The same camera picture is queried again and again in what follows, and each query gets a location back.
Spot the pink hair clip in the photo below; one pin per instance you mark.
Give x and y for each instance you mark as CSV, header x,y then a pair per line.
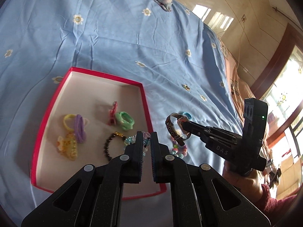
x,y
112,114

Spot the red shallow cardboard box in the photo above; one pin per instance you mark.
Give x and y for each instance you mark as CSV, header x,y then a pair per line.
x,y
90,94

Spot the wooden door frame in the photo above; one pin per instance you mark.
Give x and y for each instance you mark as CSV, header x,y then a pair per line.
x,y
291,38

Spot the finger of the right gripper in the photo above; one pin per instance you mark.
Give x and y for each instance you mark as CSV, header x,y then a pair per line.
x,y
203,132

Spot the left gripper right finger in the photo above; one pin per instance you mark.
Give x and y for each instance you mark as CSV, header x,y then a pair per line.
x,y
200,195

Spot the yellow bangle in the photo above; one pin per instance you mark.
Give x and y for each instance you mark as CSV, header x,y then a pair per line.
x,y
68,122

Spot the blue floral bed sheet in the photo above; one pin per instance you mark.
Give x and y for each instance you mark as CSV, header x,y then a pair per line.
x,y
174,55

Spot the orange cartoon blanket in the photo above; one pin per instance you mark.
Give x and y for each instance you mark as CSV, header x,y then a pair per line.
x,y
239,89

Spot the red sleeve forearm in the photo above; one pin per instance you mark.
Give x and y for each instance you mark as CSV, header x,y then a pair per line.
x,y
273,208

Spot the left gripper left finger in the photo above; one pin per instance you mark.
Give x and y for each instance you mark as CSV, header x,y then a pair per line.
x,y
93,195

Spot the person's right hand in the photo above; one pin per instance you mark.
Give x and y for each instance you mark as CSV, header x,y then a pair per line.
x,y
249,186

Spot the yellow floral hair claw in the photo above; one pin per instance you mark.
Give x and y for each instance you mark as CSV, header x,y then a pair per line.
x,y
67,146

